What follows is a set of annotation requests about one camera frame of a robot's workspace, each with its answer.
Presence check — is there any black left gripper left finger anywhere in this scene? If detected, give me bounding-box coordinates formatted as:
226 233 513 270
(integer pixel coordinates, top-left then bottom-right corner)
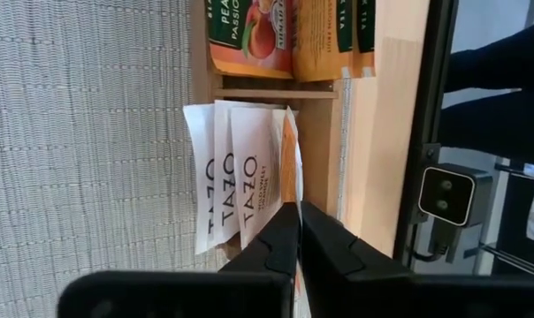
219 201 301 277

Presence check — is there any grey depth camera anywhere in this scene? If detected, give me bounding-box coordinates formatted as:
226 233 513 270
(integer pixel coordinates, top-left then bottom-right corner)
416 162 494 229

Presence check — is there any black metal stand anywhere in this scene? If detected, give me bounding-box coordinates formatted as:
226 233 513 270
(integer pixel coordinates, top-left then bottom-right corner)
463 161 534 279

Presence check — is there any person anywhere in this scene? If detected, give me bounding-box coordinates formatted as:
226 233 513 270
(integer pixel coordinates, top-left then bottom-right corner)
438 16 534 168

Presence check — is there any white orange Tazo tea packet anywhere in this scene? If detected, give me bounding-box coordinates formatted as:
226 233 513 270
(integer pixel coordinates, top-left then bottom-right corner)
229 104 305 251
182 103 218 256
212 100 244 246

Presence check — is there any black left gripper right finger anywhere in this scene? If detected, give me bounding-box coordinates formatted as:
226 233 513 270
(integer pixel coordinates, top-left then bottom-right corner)
300 201 414 318

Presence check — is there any grey woven placemat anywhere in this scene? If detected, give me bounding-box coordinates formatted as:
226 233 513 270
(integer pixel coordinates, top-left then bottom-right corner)
0 0 353 318

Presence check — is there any brown wooden tea box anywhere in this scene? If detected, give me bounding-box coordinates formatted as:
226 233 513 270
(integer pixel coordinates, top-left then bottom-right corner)
189 0 355 262

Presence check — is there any black aluminium table frame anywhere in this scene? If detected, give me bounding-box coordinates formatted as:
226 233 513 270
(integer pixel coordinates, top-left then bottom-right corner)
393 0 459 269

